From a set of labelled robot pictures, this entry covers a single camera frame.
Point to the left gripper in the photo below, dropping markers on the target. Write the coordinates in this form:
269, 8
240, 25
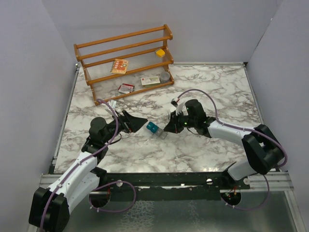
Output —
134, 123

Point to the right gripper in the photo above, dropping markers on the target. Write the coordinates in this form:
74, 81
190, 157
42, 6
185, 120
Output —
173, 126

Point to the blue and grey pill organizer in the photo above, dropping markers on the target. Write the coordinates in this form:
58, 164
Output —
153, 128

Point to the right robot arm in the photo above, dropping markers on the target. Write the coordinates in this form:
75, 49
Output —
259, 143

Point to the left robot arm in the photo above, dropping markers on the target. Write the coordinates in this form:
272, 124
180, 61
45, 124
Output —
51, 207

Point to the red white medicine box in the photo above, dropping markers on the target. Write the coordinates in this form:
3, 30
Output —
126, 88

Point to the green white medicine box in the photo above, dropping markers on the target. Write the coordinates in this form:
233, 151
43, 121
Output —
150, 81

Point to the clear round plastic jar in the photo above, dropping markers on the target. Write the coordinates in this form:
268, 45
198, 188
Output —
164, 77

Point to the orange spiral notebook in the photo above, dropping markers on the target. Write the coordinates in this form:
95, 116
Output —
119, 66

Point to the wooden three-tier shelf rack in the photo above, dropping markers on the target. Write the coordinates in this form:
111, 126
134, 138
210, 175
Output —
138, 48

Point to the yellow lidded small jar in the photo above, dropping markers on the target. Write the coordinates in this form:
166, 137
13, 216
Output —
160, 53

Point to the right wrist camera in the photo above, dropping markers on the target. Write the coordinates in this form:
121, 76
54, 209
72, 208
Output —
177, 106

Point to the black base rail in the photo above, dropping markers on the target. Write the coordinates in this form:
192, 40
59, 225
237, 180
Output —
124, 187

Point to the aluminium frame rail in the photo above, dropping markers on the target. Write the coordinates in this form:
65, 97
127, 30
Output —
277, 181

